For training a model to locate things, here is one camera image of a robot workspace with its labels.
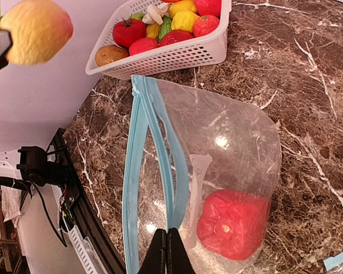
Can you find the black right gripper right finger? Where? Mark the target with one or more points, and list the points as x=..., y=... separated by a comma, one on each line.
x=177, y=260

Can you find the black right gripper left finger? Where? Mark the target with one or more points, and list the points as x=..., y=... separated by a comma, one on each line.
x=155, y=259

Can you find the yellow orange toy peach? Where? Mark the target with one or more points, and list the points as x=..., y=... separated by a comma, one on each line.
x=38, y=29

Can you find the red toy bell pepper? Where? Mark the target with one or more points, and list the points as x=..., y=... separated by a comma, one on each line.
x=233, y=223

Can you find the clear zip bag blue zipper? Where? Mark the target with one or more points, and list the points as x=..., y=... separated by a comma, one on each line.
x=184, y=144

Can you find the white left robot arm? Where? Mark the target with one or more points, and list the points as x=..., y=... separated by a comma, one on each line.
x=29, y=165

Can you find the brown toy potato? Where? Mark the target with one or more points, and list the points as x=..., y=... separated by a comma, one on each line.
x=109, y=54

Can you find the red toy tomato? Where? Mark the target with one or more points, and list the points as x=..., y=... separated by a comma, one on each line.
x=128, y=31

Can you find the pink red toy fruit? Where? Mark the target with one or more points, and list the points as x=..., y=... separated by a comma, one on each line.
x=142, y=45

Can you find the white toy mushroom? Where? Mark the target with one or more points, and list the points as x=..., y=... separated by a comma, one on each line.
x=155, y=13

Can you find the yellow toy lemon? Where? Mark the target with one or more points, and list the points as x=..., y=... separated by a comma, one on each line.
x=184, y=20

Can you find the white plastic mesh basket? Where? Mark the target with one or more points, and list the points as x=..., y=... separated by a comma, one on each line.
x=207, y=50

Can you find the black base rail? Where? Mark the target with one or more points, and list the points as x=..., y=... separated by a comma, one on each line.
x=77, y=209

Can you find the white slotted cable duct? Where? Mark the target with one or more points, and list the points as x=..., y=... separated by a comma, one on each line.
x=83, y=247

